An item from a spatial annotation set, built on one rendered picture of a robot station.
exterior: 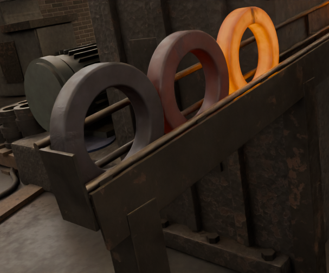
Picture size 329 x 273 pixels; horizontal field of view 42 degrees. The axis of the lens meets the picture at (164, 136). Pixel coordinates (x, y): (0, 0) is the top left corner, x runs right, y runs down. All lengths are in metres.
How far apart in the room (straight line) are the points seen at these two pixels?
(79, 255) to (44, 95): 0.80
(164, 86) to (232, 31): 0.20
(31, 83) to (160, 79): 1.53
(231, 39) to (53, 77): 1.29
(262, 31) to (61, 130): 0.50
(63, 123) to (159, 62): 0.20
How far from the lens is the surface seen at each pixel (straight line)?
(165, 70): 0.65
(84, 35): 8.20
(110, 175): 0.55
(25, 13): 5.74
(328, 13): 1.38
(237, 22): 0.80
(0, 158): 2.89
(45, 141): 0.59
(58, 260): 1.67
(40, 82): 2.06
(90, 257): 1.62
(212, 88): 0.76
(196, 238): 1.46
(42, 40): 5.18
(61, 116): 0.54
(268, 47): 0.90
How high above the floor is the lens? 0.83
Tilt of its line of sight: 17 degrees down
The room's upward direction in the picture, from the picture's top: 10 degrees counter-clockwise
